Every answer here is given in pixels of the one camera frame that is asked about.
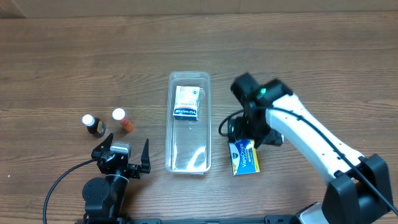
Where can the brown bottle white cap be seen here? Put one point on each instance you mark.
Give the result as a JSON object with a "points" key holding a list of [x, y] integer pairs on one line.
{"points": [[95, 126]]}

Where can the white blue Hansaplast box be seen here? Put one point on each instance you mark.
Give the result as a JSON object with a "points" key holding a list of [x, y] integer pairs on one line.
{"points": [[186, 102]]}

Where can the orange tube white cap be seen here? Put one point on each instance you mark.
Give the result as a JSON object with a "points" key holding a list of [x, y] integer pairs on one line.
{"points": [[120, 115]]}

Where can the blue yellow VapoDrops box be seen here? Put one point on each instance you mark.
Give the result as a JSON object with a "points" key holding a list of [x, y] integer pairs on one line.
{"points": [[243, 157]]}

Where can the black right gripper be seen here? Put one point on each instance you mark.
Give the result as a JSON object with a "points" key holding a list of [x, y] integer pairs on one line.
{"points": [[259, 137]]}

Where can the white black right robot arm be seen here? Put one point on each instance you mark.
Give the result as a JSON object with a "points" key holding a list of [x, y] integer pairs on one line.
{"points": [[358, 188]]}

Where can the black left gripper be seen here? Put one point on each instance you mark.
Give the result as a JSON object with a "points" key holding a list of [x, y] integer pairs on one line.
{"points": [[123, 168]]}

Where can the clear plastic container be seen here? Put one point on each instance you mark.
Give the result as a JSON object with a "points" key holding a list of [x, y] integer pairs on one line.
{"points": [[188, 142]]}

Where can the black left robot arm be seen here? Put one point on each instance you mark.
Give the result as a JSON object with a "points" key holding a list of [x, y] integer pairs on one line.
{"points": [[104, 196]]}

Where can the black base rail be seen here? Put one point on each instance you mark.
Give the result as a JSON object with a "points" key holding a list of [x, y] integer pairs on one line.
{"points": [[211, 221]]}

